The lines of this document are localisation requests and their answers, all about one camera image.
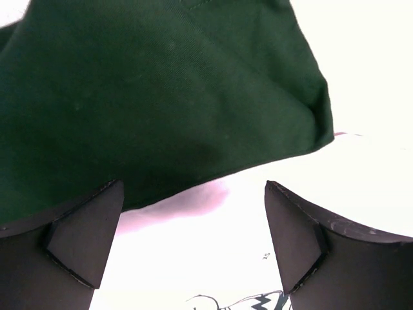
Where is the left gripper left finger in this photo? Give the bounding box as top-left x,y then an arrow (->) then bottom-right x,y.
1,180 -> 124,310

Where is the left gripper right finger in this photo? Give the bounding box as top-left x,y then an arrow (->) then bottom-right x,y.
265,181 -> 412,310

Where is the white green-sleeved printed t-shirt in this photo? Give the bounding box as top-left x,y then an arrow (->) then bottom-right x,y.
1,1 -> 412,309

